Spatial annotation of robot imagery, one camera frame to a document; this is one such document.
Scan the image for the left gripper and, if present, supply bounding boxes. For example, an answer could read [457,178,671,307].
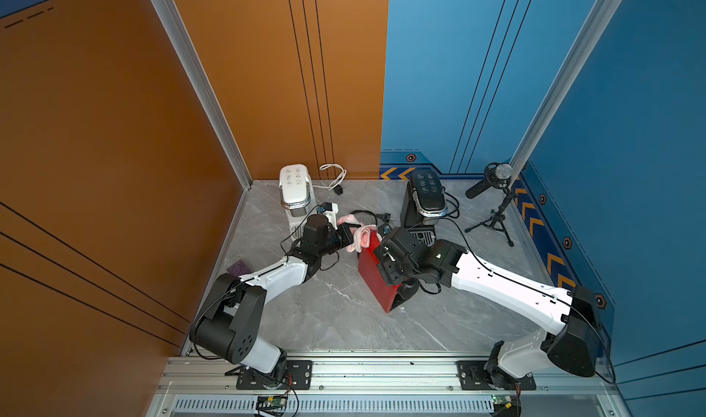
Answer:
[315,223,361,261]

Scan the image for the red Nespresso coffee machine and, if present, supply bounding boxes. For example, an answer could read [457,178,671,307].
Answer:
[358,234,419,313]

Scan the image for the pink striped towel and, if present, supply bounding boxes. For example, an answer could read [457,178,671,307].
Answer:
[336,214,382,253]

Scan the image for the white coffee machine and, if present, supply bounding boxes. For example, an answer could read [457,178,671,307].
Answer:
[279,163,319,240]

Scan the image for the black coffee machine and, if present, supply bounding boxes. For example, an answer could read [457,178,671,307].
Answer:
[400,169,448,246]

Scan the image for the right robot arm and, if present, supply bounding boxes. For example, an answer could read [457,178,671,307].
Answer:
[373,228,603,391]

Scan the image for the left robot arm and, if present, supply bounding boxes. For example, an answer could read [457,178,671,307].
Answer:
[189,214,360,389]

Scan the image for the purple square card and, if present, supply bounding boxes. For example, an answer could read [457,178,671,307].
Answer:
[226,260,252,277]

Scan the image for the black microphone on tripod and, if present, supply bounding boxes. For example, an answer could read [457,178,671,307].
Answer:
[464,163,516,247]

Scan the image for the left green circuit board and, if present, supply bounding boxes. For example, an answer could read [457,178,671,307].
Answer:
[254,395,289,417]

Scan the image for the green circuit board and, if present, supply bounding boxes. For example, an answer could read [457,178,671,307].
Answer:
[490,395,522,417]
[254,395,289,417]

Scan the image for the right green circuit board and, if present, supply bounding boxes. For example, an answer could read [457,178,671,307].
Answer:
[490,395,522,417]

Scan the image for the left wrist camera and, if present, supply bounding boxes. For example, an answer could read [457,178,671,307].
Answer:
[319,202,338,229]

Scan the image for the red machine black power cable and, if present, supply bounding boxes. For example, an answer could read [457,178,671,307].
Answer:
[346,209,393,236]

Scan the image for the white power cable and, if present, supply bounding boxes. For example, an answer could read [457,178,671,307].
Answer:
[313,162,349,196]

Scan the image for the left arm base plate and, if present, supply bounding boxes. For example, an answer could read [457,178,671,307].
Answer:
[235,359,314,391]

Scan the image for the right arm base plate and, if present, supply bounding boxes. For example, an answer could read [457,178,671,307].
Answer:
[456,360,537,391]

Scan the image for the aluminium front rail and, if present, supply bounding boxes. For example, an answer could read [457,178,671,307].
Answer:
[146,351,630,416]

